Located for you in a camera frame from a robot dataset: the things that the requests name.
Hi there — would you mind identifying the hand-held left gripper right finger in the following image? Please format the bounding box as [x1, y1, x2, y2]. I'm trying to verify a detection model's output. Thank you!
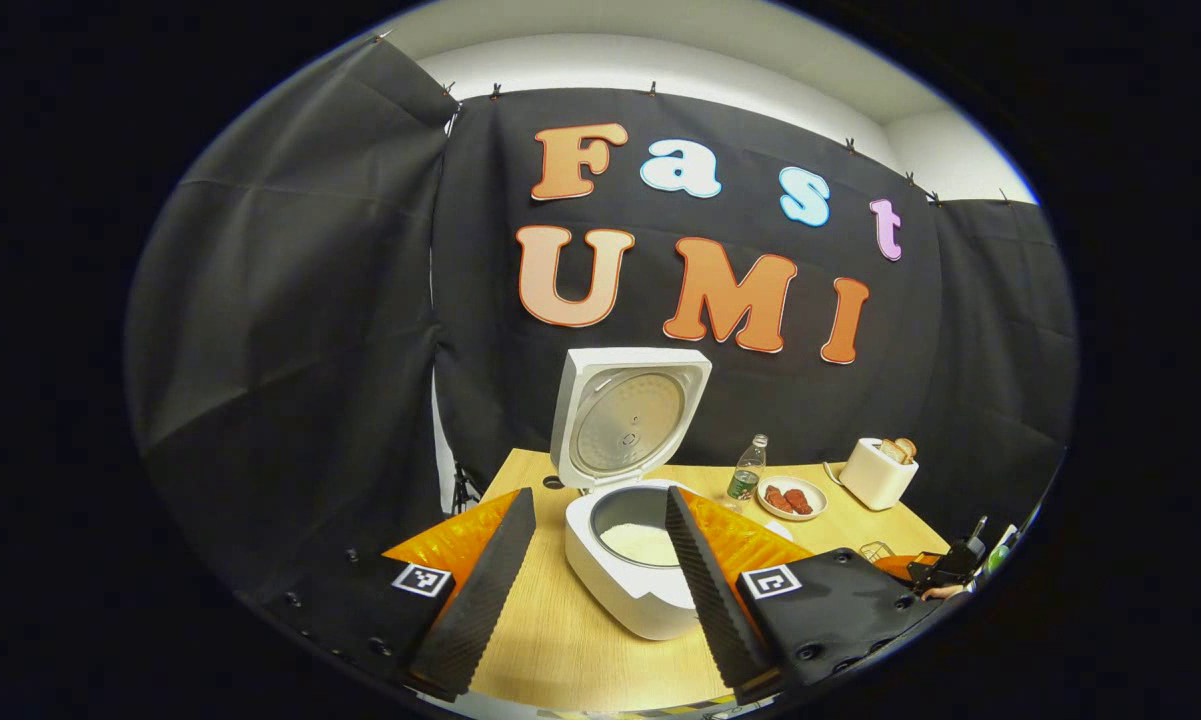
[665, 487, 946, 706]

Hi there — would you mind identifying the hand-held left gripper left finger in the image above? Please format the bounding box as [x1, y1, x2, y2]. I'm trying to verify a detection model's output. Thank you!
[243, 487, 538, 703]

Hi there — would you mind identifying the white rice heap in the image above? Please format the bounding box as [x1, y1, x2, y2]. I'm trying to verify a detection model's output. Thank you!
[600, 522, 681, 568]

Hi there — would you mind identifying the white rice cooker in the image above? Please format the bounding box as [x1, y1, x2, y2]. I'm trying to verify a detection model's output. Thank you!
[550, 347, 713, 642]

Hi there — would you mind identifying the white toaster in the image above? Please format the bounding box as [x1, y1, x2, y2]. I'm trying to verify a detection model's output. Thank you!
[839, 437, 919, 512]

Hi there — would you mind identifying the white oval plate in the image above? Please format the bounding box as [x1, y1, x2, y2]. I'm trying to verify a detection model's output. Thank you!
[756, 475, 828, 522]

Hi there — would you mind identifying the black tripod stand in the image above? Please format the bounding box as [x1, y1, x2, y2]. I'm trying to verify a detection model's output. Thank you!
[450, 458, 483, 516]

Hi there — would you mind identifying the clear plastic water bottle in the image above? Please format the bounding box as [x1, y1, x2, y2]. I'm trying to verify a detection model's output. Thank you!
[726, 434, 769, 503]

